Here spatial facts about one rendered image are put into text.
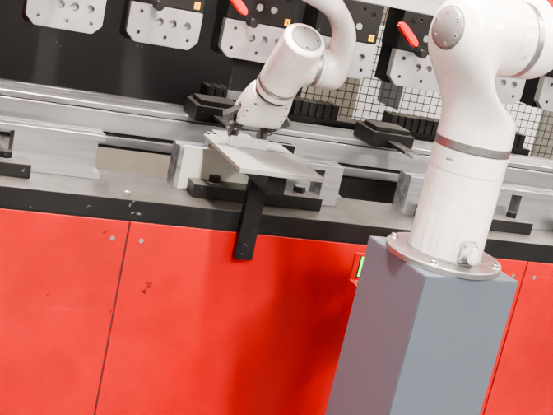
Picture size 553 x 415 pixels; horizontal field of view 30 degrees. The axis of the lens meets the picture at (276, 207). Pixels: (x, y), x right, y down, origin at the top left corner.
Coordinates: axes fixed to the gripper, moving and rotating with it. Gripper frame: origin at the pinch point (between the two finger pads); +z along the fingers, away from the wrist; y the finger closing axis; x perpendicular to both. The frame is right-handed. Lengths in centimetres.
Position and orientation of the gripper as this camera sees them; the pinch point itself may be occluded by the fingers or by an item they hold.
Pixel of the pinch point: (247, 134)
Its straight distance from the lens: 219.9
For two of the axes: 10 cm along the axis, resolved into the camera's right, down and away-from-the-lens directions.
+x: 1.2, 8.5, -5.2
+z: -3.7, 5.2, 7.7
